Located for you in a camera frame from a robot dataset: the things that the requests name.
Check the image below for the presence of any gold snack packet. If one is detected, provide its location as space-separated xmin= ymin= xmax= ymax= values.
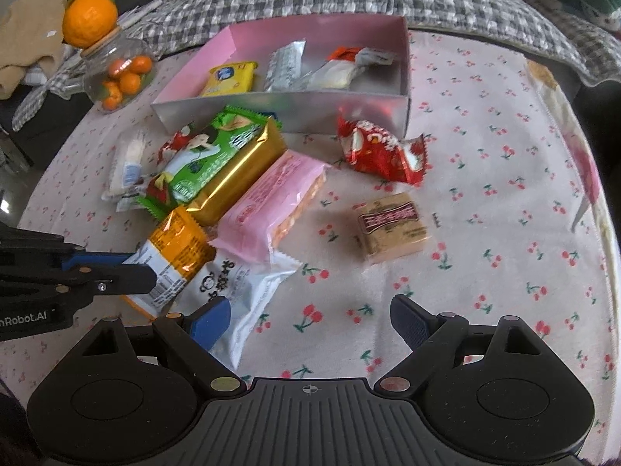
xmin=184 ymin=119 xmax=287 ymax=226

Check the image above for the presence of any green snack packet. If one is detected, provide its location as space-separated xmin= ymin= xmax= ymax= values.
xmin=138 ymin=106 xmax=270 ymax=219

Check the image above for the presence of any glass jar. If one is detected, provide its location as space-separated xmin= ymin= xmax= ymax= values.
xmin=80 ymin=29 xmax=158 ymax=115

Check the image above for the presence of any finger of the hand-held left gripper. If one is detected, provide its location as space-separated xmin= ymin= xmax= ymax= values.
xmin=49 ymin=264 xmax=157 ymax=303
xmin=0 ymin=226 xmax=137 ymax=275

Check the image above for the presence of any white printed snack packet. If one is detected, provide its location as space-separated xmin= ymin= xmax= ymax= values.
xmin=167 ymin=247 xmax=304 ymax=370

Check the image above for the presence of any grey gingham cloth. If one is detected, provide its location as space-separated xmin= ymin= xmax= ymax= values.
xmin=12 ymin=53 xmax=88 ymax=132

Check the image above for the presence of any red white snack packet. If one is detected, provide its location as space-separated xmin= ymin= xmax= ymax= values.
xmin=147 ymin=125 xmax=196 ymax=205

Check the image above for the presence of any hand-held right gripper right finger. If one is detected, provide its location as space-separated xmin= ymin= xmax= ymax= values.
xmin=378 ymin=294 xmax=541 ymax=395

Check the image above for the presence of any white orange snack packet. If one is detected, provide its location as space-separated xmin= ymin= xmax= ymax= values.
xmin=301 ymin=46 xmax=394 ymax=90

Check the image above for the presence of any silver snack packet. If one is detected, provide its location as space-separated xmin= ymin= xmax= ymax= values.
xmin=264 ymin=40 xmax=307 ymax=92

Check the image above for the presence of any yellow snack packet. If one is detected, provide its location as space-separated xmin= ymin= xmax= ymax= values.
xmin=200 ymin=61 xmax=257 ymax=98

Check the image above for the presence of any small white snack packet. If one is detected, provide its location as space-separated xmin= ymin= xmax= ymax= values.
xmin=102 ymin=129 xmax=149 ymax=212

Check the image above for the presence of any pink cardboard box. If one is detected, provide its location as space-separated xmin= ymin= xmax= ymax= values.
xmin=151 ymin=16 xmax=412 ymax=137

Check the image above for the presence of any red crinkled snack packet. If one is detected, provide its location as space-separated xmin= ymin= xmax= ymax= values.
xmin=338 ymin=107 xmax=430 ymax=185

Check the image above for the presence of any cluster of small oranges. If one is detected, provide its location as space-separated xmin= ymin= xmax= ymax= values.
xmin=99 ymin=56 xmax=153 ymax=110

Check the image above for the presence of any cherry print tablecloth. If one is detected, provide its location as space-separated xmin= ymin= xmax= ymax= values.
xmin=0 ymin=29 xmax=621 ymax=466

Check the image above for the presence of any cream floral cloth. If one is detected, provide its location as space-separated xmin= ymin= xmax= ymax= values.
xmin=526 ymin=58 xmax=621 ymax=258

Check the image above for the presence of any beige cloth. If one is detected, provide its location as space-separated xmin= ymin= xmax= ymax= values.
xmin=0 ymin=0 xmax=73 ymax=100

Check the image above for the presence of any pink snack packet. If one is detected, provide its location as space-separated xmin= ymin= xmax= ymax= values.
xmin=208 ymin=150 xmax=331 ymax=265

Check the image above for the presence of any tan square biscuit packet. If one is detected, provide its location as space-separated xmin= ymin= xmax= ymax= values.
xmin=358 ymin=191 xmax=432 ymax=265

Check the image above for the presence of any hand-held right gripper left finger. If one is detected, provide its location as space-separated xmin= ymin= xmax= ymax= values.
xmin=80 ymin=296 xmax=247 ymax=395

